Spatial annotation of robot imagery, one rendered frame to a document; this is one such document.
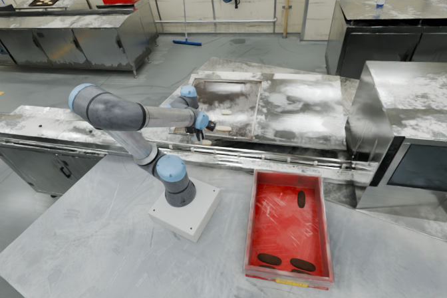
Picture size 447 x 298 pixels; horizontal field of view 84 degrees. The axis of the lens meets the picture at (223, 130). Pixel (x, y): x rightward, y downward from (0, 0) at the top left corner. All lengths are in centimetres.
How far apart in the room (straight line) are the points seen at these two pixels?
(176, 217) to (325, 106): 109
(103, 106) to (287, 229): 91
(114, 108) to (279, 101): 112
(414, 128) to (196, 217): 91
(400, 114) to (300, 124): 61
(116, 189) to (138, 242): 35
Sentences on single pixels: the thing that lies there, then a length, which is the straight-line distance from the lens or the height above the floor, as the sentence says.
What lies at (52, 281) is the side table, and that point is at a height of 82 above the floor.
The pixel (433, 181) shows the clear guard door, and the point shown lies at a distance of 124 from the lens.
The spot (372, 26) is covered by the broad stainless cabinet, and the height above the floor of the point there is 95.
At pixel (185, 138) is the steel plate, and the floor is 82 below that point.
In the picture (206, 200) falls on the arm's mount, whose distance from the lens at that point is 123.
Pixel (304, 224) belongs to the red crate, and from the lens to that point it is 126.
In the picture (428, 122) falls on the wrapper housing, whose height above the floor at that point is 130.
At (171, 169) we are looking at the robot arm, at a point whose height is 112.
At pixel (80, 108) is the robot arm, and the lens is 90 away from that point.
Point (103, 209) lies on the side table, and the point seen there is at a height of 82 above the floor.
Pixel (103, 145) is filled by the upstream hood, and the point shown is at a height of 91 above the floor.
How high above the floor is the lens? 193
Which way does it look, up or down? 43 degrees down
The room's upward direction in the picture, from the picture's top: 7 degrees counter-clockwise
